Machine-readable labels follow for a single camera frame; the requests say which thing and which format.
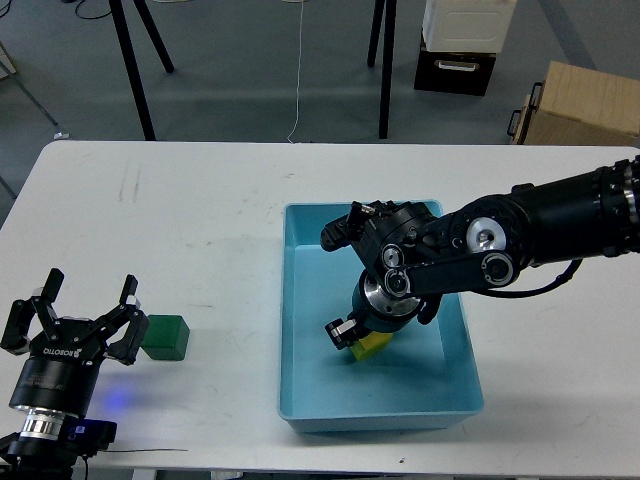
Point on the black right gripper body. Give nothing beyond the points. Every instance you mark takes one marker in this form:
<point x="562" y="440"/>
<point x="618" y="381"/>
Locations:
<point x="379" y="312"/>

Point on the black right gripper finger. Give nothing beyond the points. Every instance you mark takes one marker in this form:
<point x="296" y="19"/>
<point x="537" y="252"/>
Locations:
<point x="345" y="333"/>
<point x="429" y="310"/>

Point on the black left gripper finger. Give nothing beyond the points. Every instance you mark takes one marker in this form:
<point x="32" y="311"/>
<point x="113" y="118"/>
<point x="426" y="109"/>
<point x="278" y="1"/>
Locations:
<point x="119" y="333"/>
<point x="15" y="337"/>

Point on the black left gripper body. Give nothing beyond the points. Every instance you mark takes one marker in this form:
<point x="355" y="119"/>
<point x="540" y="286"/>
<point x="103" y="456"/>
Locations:
<point x="58" y="375"/>

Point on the yellow wooden cube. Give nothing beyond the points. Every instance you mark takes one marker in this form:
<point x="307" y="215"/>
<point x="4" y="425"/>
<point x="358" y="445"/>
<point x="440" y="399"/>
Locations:
<point x="370" y="345"/>

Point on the green wooden cube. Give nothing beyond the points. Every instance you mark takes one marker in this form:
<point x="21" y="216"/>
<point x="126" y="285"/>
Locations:
<point x="166" y="338"/>

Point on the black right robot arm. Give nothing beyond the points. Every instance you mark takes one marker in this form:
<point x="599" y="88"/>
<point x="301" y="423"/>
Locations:
<point x="521" y="244"/>

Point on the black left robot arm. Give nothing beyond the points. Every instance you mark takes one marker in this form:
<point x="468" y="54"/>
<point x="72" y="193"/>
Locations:
<point x="38" y="451"/>

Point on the black storage box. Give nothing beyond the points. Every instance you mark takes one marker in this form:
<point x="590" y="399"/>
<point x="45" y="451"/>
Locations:
<point x="466" y="73"/>

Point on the light blue plastic bin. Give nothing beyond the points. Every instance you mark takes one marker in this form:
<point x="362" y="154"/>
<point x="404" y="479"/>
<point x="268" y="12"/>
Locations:
<point x="425" y="379"/>

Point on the white plastic container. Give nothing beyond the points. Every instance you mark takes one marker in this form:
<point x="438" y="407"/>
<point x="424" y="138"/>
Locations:
<point x="467" y="26"/>

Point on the black tripod legs left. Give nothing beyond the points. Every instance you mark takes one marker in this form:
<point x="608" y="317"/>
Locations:
<point x="130" y="60"/>

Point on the blue lit camera module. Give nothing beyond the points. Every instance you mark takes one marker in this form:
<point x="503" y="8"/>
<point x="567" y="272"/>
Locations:
<point x="87" y="437"/>

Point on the wooden crate with handles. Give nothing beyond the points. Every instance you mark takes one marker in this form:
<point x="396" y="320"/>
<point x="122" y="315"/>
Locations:
<point x="576" y="106"/>

